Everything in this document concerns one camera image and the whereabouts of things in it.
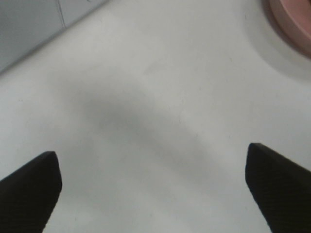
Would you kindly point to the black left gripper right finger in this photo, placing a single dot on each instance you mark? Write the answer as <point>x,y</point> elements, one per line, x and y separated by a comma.
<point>281,189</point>

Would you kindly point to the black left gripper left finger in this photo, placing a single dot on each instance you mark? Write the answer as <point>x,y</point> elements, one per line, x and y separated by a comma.
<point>29,195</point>

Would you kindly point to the pink round plate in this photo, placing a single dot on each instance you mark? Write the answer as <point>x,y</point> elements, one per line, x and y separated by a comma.
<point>291,20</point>

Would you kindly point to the white microwave oven body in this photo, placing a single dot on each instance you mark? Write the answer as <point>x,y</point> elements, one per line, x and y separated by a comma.
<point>25,25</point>

